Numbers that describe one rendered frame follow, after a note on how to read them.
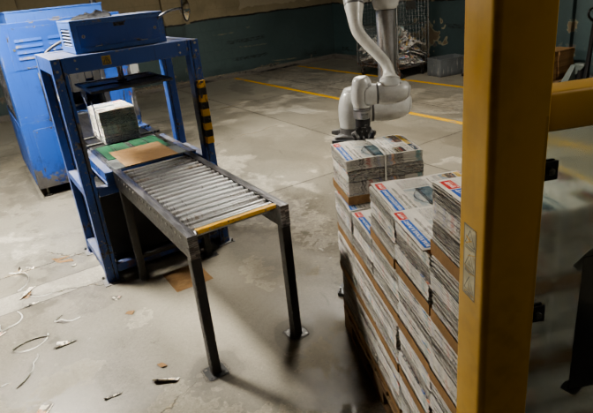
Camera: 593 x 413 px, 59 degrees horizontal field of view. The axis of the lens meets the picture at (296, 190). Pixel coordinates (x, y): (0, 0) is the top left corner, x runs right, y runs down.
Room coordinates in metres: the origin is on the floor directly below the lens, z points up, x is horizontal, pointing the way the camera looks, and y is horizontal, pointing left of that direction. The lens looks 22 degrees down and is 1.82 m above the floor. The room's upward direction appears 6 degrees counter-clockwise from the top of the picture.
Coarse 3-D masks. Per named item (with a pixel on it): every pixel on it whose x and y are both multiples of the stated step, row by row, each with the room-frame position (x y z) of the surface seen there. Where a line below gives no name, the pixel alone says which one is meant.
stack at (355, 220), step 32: (352, 224) 2.20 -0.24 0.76; (352, 256) 2.20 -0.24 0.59; (384, 256) 1.75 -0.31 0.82; (352, 288) 2.27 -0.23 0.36; (384, 288) 1.77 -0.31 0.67; (352, 320) 2.31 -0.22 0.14; (384, 320) 1.76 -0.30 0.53; (416, 320) 1.45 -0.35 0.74; (384, 352) 1.80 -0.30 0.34; (416, 384) 1.44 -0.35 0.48
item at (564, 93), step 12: (552, 84) 0.76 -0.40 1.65; (564, 84) 0.76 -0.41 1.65; (576, 84) 0.75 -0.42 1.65; (588, 84) 0.74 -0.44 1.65; (552, 96) 0.71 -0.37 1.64; (564, 96) 0.72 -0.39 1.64; (576, 96) 0.72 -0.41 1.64; (588, 96) 0.72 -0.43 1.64; (552, 108) 0.71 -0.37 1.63; (564, 108) 0.72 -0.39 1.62; (576, 108) 0.72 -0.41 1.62; (588, 108) 0.72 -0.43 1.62; (552, 120) 0.71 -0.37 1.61; (564, 120) 0.72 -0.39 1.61; (576, 120) 0.72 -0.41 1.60; (588, 120) 0.72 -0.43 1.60
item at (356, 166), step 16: (336, 144) 2.50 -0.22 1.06; (352, 144) 2.48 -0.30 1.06; (336, 160) 2.42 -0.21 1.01; (352, 160) 2.25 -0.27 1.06; (368, 160) 2.26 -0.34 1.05; (336, 176) 2.47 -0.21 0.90; (352, 176) 2.25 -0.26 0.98; (368, 176) 2.26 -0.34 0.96; (352, 192) 2.25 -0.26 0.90; (368, 192) 2.26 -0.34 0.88
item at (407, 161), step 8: (384, 136) 2.56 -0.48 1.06; (392, 136) 2.54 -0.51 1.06; (400, 136) 2.53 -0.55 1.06; (384, 144) 2.43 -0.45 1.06; (392, 144) 2.41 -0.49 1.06; (400, 144) 2.40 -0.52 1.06; (408, 144) 2.39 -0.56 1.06; (392, 152) 2.30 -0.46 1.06; (400, 152) 2.28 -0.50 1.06; (408, 152) 2.29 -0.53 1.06; (416, 152) 2.29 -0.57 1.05; (392, 160) 2.28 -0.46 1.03; (400, 160) 2.28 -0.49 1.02; (408, 160) 2.29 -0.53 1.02; (416, 160) 2.29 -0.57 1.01; (392, 168) 2.28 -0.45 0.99; (400, 168) 2.28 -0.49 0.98; (408, 168) 2.29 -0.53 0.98; (416, 168) 2.29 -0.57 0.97; (392, 176) 2.28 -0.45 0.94; (400, 176) 2.29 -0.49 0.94; (408, 176) 2.29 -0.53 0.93; (416, 176) 2.30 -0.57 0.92
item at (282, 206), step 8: (184, 152) 3.56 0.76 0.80; (200, 160) 3.33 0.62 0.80; (216, 168) 3.12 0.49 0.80; (224, 176) 2.97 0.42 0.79; (232, 176) 2.93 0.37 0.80; (240, 184) 2.78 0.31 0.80; (248, 184) 2.76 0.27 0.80; (256, 192) 2.63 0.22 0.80; (264, 192) 2.61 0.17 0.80; (272, 200) 2.49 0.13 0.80; (280, 200) 2.48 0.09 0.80; (280, 208) 2.41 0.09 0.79; (288, 208) 2.43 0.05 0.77; (272, 216) 2.49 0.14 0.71; (280, 216) 2.41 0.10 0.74; (288, 216) 2.42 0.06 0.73; (280, 224) 2.42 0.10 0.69; (288, 224) 2.42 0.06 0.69
